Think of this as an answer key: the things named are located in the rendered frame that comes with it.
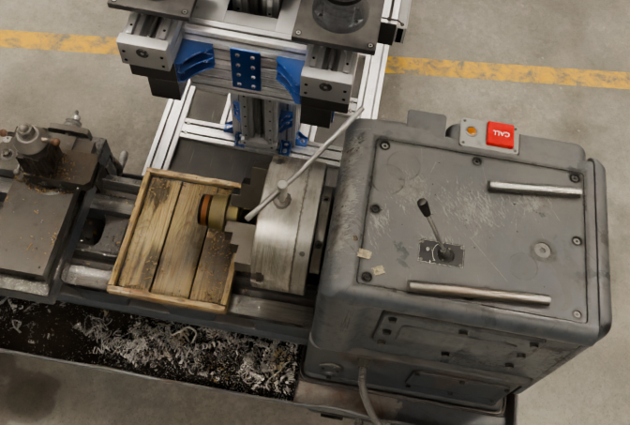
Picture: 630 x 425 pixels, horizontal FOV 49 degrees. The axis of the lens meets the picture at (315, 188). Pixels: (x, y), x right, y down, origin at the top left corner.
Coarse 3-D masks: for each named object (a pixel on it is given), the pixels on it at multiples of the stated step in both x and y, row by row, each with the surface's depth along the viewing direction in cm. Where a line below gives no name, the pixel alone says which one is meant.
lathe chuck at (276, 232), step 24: (288, 168) 152; (264, 192) 148; (288, 192) 148; (264, 216) 146; (288, 216) 146; (264, 240) 146; (288, 240) 146; (264, 264) 149; (288, 264) 148; (264, 288) 158; (288, 288) 154
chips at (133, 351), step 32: (0, 320) 201; (32, 320) 202; (64, 320) 202; (96, 320) 198; (128, 320) 204; (160, 320) 203; (32, 352) 198; (64, 352) 198; (96, 352) 198; (128, 352) 197; (160, 352) 196; (192, 352) 195; (224, 352) 196; (256, 352) 200; (288, 352) 199; (224, 384) 194; (256, 384) 195; (288, 384) 195
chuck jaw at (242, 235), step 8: (232, 224) 158; (240, 224) 158; (248, 224) 159; (224, 232) 157; (232, 232) 157; (240, 232) 157; (248, 232) 157; (232, 240) 156; (240, 240) 156; (248, 240) 156; (232, 248) 157; (240, 248) 155; (248, 248) 155; (240, 256) 153; (248, 256) 153; (240, 264) 153; (248, 264) 152; (248, 272) 155; (256, 272) 152; (256, 280) 154
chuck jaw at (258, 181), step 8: (272, 160) 156; (280, 160) 157; (256, 168) 155; (264, 168) 155; (256, 176) 156; (264, 176) 156; (248, 184) 157; (256, 184) 157; (232, 192) 159; (240, 192) 158; (248, 192) 158; (256, 192) 157; (232, 200) 159; (240, 200) 158; (248, 200) 158; (256, 200) 158
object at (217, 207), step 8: (208, 200) 159; (216, 200) 159; (224, 200) 159; (200, 208) 159; (208, 208) 159; (216, 208) 158; (224, 208) 158; (232, 208) 159; (240, 208) 164; (200, 216) 159; (208, 216) 159; (216, 216) 158; (224, 216) 158; (232, 216) 159; (240, 216) 165; (208, 224) 160; (216, 224) 159; (224, 224) 160
